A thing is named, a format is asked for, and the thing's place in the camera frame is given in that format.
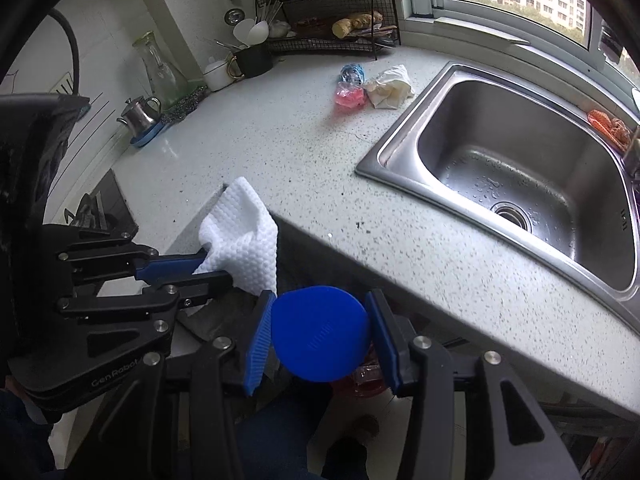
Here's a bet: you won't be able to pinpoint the blue tray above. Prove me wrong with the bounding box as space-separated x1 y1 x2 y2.
130 120 168 149

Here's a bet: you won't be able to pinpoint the red plastic packaging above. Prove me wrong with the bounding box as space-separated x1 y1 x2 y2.
330 355 397 399

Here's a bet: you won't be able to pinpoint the black wire rack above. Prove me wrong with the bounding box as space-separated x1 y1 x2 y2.
254 0 402 61

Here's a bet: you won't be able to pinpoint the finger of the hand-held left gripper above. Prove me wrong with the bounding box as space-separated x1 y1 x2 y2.
56 270 235 321
57 240 208 283

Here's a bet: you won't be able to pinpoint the blue round lid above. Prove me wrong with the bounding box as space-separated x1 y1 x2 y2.
270 285 373 383

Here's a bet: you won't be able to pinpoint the white textured cloth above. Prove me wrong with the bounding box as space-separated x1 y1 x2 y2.
192 176 279 297

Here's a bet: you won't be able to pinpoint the pink plastic wrapper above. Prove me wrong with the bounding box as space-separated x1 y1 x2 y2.
334 81 371 109

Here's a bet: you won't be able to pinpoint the black cable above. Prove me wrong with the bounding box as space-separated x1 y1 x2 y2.
45 9 82 96

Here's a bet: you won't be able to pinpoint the stainless steel teapot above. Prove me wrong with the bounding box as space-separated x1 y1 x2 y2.
116 96 163 133

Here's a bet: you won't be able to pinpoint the orange mesh scrubber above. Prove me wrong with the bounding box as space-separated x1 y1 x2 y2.
586 109 633 153

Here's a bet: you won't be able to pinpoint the stainless steel sink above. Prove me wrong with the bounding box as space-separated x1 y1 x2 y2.
355 61 640 303

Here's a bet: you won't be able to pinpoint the crumpled white bag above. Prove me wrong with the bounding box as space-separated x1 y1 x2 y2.
364 64 416 111

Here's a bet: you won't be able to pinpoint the steel ladle handles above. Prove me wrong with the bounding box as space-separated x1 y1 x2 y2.
197 35 248 54

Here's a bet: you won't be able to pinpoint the black gas stove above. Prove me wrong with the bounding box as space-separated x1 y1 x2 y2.
62 169 139 241

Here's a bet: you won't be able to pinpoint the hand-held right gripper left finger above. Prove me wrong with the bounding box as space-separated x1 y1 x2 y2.
65 290 278 480

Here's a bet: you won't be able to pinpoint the white ceramic lidded jar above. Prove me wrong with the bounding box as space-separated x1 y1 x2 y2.
202 55 233 92

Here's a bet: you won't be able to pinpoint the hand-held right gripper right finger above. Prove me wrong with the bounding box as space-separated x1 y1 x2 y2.
365 289 583 480

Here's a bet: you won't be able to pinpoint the glass carafe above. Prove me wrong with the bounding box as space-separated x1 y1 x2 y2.
131 30 190 108

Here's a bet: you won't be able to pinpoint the person's leg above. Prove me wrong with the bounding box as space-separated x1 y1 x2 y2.
232 385 371 480

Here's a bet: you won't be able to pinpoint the dark mug with gold handle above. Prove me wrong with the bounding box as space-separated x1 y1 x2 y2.
226 42 275 80

